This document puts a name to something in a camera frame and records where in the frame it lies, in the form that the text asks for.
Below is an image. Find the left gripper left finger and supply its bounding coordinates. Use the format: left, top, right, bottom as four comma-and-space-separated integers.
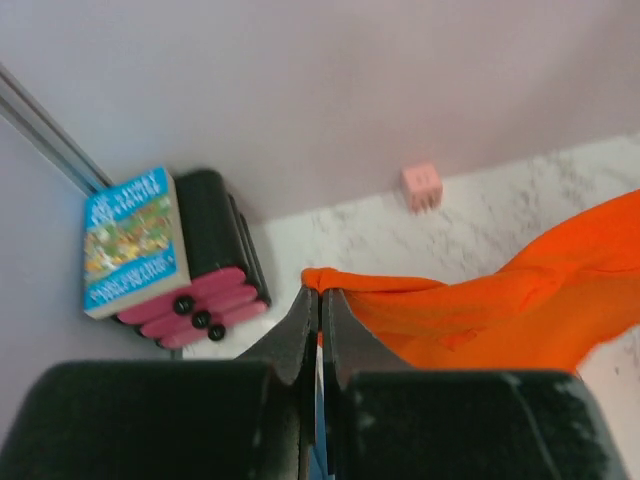
240, 287, 319, 479

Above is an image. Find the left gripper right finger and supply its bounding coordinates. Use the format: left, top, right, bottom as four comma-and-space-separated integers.
322, 289, 413, 479

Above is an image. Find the orange t shirt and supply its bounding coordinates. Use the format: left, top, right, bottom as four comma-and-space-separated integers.
302, 192, 639, 373

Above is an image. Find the black pink drawer organizer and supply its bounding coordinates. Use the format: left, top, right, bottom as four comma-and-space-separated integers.
113, 169, 271, 350

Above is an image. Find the folded blue t shirt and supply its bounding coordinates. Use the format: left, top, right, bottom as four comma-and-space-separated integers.
309, 347, 333, 480

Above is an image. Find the pink cube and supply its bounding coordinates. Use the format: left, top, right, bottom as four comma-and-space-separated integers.
401, 163, 443, 214

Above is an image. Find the blue treehouse book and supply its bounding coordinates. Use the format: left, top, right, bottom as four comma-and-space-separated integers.
83, 167, 191, 319

